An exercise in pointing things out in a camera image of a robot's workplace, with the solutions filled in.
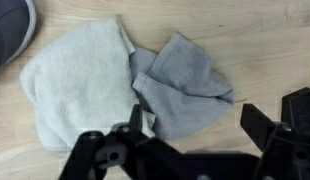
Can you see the dark grey sneaker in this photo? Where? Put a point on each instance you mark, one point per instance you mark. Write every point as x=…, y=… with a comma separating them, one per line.
x=17, y=24

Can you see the white terry towel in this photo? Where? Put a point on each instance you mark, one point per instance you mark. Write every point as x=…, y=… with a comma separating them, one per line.
x=80, y=82

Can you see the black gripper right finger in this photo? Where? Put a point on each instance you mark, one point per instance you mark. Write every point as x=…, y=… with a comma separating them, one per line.
x=285, y=145

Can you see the grey ribbed cloth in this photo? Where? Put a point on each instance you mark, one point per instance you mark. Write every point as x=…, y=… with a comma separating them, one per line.
x=180, y=87

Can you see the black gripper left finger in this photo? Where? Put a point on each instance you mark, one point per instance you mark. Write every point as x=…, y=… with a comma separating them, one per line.
x=126, y=146

